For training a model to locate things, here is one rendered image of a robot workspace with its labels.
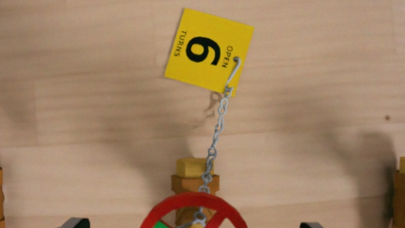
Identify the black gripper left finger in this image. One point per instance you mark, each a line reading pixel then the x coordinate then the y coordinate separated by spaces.
pixel 76 223

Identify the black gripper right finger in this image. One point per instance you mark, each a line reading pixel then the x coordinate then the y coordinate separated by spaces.
pixel 310 225

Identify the black pipe manifold with grey fittings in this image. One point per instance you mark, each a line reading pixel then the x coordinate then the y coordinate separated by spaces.
pixel 186 182

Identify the yellow tag with silver chain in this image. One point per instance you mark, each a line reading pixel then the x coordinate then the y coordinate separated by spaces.
pixel 203 55

